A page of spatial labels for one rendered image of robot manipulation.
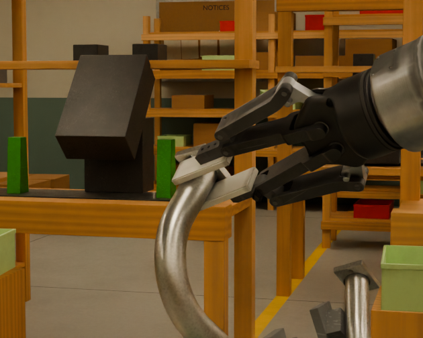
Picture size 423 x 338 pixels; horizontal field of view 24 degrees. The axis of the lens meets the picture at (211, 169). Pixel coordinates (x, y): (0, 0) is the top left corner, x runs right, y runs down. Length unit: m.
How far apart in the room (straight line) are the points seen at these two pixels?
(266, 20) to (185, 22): 1.25
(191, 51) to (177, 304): 11.01
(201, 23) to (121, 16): 1.02
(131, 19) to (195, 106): 1.56
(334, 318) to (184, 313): 0.35
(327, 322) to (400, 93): 0.49
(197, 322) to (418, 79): 0.31
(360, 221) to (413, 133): 7.71
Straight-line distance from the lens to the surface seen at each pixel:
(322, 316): 1.23
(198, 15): 11.89
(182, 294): 0.91
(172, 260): 0.91
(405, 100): 0.80
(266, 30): 11.08
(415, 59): 0.80
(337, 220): 8.54
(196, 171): 0.94
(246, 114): 0.88
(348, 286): 1.25
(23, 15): 6.45
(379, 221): 8.50
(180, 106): 11.30
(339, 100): 0.84
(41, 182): 9.93
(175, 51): 11.94
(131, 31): 12.14
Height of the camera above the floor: 1.43
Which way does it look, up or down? 5 degrees down
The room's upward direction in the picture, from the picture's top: straight up
